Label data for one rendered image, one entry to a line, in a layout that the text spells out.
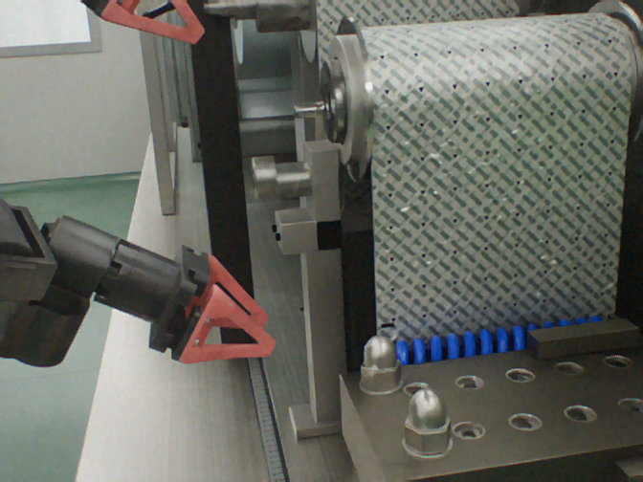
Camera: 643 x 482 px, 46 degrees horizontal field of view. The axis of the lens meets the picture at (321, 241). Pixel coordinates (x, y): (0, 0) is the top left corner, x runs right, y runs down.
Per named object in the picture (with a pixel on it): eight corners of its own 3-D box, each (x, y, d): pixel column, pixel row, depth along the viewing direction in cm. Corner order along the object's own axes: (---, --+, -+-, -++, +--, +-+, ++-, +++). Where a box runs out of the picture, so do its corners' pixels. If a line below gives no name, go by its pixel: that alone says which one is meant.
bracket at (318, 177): (285, 416, 84) (264, 144, 75) (342, 408, 85) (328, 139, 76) (292, 441, 80) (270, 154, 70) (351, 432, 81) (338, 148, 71)
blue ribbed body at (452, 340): (388, 369, 71) (387, 335, 69) (602, 340, 74) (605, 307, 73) (398, 386, 67) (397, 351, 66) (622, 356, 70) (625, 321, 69)
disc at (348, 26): (336, 161, 78) (330, 11, 73) (341, 161, 78) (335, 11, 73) (370, 201, 65) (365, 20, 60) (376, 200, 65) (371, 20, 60)
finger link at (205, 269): (254, 376, 67) (155, 338, 64) (247, 342, 74) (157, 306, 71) (289, 311, 66) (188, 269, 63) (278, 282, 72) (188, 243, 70)
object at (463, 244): (377, 358, 71) (370, 163, 65) (610, 327, 74) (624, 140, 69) (379, 360, 70) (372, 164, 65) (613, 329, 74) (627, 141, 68)
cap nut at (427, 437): (396, 435, 56) (394, 382, 55) (443, 428, 57) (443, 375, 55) (410, 464, 53) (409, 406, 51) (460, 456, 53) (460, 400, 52)
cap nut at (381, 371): (355, 378, 65) (352, 329, 63) (396, 372, 65) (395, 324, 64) (365, 399, 61) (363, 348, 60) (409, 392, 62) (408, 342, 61)
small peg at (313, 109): (295, 121, 70) (293, 113, 71) (324, 119, 71) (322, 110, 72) (296, 109, 69) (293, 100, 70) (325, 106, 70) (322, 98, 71)
